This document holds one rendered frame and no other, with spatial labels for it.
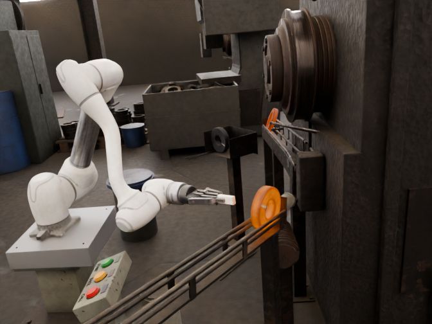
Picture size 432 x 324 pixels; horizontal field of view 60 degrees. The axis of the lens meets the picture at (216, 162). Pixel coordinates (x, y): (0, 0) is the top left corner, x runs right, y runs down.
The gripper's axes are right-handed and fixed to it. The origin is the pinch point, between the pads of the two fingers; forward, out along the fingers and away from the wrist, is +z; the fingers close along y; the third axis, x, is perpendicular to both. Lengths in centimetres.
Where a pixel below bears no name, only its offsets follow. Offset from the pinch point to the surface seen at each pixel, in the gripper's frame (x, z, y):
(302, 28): 55, 18, -39
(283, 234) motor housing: -18.8, 13.9, -14.0
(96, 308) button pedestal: -12, -10, 54
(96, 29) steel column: 132, -588, -424
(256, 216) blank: -0.8, 17.1, 7.7
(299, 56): 45, 19, -33
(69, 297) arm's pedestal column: -52, -88, 24
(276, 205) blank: -1.8, 18.0, -3.9
